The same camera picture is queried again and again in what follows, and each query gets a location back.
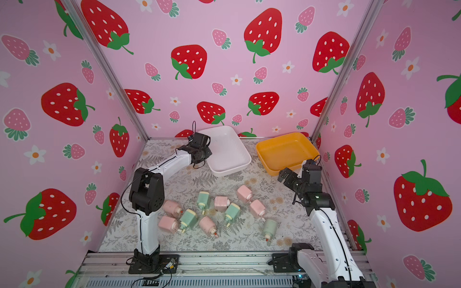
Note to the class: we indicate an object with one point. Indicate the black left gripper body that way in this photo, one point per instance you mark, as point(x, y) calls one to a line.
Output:
point(204, 153)

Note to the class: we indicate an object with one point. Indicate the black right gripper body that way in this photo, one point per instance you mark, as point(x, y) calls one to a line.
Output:
point(288, 178)

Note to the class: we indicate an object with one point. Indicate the yellow plastic storage box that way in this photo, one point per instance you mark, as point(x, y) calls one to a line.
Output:
point(286, 151)

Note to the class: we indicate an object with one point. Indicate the white plastic storage box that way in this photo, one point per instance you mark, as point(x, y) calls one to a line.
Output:
point(229, 155)

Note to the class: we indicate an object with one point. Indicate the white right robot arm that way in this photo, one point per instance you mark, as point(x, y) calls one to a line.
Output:
point(339, 270)

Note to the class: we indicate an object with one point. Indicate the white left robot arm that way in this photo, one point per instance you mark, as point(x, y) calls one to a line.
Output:
point(147, 194)

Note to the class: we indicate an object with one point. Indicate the green sharpener upper middle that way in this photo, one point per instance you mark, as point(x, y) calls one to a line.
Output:
point(203, 201)

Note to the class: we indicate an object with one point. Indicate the green sharpener centre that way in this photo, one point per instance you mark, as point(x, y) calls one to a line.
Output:
point(231, 214)

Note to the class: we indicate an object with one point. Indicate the green sharpener lower left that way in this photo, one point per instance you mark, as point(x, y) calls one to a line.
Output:
point(188, 220)

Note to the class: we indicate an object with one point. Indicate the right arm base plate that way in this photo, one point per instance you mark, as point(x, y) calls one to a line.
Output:
point(288, 262)

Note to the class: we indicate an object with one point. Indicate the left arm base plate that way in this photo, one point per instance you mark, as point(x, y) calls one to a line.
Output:
point(155, 263)

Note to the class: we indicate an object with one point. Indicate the aluminium front rail frame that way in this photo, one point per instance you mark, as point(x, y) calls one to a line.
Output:
point(195, 270)

